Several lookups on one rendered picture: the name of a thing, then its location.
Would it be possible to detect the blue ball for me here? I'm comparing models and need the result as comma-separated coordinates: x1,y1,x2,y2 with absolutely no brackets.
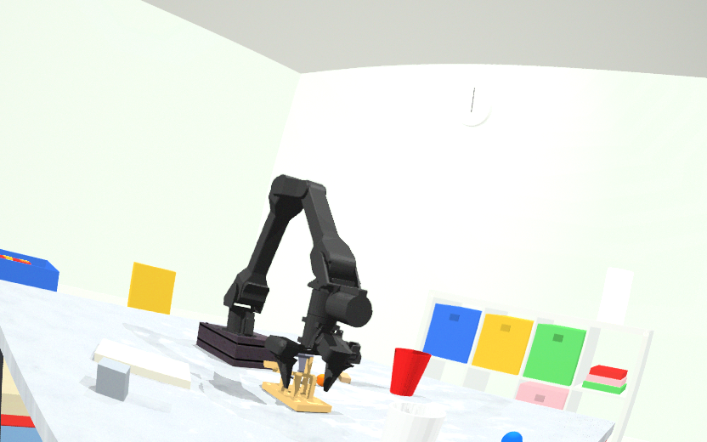
501,431,523,442

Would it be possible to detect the white mug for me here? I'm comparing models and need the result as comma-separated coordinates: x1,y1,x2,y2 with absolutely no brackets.
380,401,446,442

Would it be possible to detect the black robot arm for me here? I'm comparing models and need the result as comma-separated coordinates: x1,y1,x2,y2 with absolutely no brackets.
222,173,373,366

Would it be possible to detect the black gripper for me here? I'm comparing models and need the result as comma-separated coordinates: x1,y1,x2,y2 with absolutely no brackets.
264,313,362,392

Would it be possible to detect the cream flat rectangular panel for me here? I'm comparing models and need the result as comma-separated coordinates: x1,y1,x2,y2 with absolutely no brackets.
94,338,191,390

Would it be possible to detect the red plastic cup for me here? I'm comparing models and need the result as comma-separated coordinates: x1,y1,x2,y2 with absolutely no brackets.
390,348,432,396

